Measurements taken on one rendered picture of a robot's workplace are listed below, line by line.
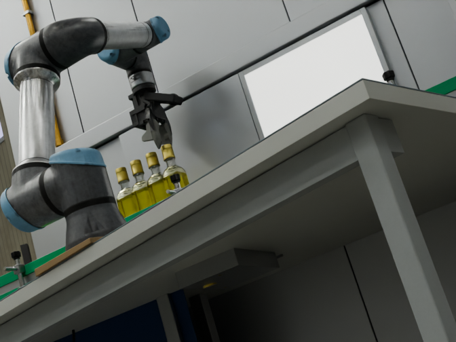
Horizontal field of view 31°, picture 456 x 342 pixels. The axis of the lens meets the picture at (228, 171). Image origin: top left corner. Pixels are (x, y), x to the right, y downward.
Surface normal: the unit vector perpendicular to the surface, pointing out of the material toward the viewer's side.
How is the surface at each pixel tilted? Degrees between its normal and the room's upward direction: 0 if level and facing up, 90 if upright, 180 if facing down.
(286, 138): 90
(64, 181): 94
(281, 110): 90
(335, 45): 90
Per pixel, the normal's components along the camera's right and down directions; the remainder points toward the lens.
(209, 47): -0.49, -0.13
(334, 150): -0.68, -0.03
